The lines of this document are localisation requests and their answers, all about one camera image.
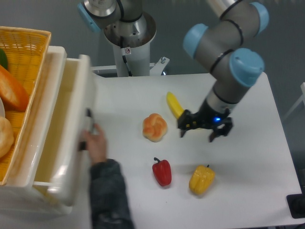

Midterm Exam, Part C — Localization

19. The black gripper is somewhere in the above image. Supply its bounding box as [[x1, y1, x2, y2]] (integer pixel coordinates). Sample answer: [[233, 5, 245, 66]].
[[177, 98, 235, 143]]

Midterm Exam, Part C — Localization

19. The white top drawer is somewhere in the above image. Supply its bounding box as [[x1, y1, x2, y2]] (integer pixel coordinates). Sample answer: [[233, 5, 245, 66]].
[[34, 55, 96, 207]]

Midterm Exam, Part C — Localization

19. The dark sleeved forearm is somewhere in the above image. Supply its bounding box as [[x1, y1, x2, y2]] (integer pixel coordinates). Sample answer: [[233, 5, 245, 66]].
[[89, 159, 135, 229]]

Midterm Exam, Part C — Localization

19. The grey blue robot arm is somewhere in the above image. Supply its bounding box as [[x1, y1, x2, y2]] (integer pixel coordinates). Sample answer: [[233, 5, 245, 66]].
[[77, 0, 269, 141]]

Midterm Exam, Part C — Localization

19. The white drawer cabinet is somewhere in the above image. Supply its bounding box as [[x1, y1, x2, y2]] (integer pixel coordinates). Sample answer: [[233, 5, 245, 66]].
[[0, 45, 79, 217]]

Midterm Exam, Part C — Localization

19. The person's hand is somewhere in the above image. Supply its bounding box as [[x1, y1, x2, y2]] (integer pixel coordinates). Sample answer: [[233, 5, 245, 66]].
[[82, 123, 107, 165]]

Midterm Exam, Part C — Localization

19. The yellow banana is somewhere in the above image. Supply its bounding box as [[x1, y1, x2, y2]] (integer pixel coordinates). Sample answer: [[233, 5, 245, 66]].
[[166, 92, 184, 119]]

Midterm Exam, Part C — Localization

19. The yellow bell pepper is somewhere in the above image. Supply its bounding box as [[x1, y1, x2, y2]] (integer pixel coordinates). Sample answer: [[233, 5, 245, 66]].
[[189, 165, 215, 195]]

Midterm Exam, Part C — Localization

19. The knotted bread roll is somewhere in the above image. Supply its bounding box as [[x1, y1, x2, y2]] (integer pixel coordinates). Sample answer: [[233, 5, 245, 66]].
[[142, 113, 168, 142]]

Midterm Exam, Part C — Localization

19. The red bell pepper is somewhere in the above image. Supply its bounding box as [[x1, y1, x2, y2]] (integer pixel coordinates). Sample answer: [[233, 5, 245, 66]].
[[152, 157, 172, 187]]

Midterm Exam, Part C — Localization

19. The black device at edge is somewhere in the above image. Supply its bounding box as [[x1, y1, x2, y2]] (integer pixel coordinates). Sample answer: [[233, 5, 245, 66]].
[[286, 194, 305, 219]]

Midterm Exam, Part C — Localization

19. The orange baguette bread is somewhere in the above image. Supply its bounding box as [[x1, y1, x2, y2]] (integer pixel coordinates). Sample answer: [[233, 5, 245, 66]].
[[0, 66, 29, 112]]

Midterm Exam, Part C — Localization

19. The yellow woven basket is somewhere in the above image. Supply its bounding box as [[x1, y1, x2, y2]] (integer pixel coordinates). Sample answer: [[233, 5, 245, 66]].
[[0, 26, 51, 186]]

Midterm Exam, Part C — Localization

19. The tan bagel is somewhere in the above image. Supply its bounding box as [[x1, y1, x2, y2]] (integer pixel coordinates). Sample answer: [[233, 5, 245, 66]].
[[0, 116, 14, 157]]

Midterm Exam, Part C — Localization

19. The white plate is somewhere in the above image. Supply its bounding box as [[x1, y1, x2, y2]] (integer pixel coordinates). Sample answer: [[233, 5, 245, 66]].
[[0, 98, 5, 117]]

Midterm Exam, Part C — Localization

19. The green pepper in basket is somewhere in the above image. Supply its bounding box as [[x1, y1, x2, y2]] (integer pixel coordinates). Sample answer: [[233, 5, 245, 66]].
[[0, 49, 8, 70]]

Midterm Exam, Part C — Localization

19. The white chair frame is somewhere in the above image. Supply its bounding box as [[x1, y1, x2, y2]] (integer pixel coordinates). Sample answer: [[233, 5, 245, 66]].
[[287, 83, 305, 115]]

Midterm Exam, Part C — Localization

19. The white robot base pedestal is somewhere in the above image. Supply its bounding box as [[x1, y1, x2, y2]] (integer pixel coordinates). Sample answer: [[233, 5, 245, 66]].
[[103, 12, 170, 77]]

